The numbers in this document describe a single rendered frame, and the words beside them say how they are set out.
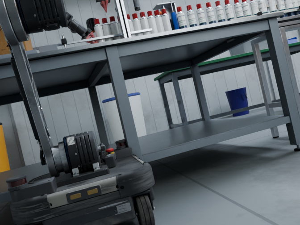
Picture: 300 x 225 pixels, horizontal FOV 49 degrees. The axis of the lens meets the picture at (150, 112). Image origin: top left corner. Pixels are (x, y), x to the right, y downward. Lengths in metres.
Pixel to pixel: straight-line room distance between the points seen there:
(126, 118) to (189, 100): 4.05
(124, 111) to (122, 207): 0.62
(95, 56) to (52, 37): 3.91
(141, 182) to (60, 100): 4.30
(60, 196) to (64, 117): 4.25
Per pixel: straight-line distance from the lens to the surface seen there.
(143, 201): 1.28
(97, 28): 2.18
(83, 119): 5.42
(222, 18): 2.47
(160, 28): 2.28
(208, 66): 3.64
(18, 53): 1.21
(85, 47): 1.69
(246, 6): 2.60
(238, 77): 6.08
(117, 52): 1.74
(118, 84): 1.71
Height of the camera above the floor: 0.46
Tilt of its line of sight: 1 degrees down
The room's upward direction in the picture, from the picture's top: 13 degrees counter-clockwise
